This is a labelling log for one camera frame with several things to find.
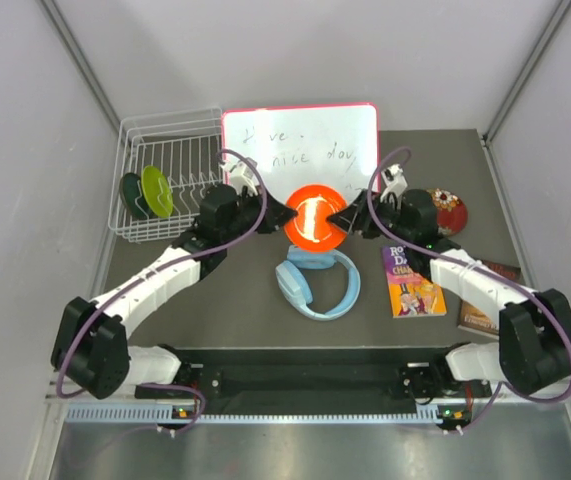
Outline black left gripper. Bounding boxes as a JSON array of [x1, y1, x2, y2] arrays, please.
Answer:
[[221, 184, 298, 244]]

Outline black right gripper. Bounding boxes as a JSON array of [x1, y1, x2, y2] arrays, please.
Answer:
[[327, 190, 414, 247]]

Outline orange plate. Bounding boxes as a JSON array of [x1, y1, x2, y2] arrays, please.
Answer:
[[284, 184, 347, 253]]

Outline red floral plate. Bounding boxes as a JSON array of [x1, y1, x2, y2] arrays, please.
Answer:
[[427, 188, 468, 237]]

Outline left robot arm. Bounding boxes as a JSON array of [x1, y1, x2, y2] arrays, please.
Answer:
[[51, 184, 296, 399]]

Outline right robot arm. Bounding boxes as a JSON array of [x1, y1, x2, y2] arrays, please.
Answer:
[[327, 190, 571, 402]]

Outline light blue headphones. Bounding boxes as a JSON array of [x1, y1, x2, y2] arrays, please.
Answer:
[[275, 245, 361, 322]]

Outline pink framed whiteboard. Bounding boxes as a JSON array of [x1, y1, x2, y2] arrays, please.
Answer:
[[222, 103, 379, 203]]

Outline purple Roald Dahl book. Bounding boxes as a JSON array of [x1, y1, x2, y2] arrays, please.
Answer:
[[382, 246, 447, 318]]

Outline lime green plate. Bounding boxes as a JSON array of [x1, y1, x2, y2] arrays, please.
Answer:
[[141, 165, 174, 218]]

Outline dark green plate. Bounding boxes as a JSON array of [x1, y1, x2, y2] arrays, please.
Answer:
[[119, 172, 149, 220]]

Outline dark brown book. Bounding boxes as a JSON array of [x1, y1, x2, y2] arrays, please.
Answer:
[[457, 259, 522, 339]]

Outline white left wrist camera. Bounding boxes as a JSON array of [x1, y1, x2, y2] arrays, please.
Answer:
[[223, 154, 258, 196]]

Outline white wire dish rack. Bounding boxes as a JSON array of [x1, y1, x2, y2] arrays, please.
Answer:
[[108, 107, 222, 243]]

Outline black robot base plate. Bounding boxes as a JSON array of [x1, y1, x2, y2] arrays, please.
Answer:
[[166, 347, 490, 402]]

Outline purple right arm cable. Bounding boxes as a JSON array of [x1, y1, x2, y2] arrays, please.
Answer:
[[367, 146, 571, 435]]

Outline grey slotted cable duct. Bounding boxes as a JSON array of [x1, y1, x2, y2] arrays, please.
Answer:
[[64, 403, 466, 426]]

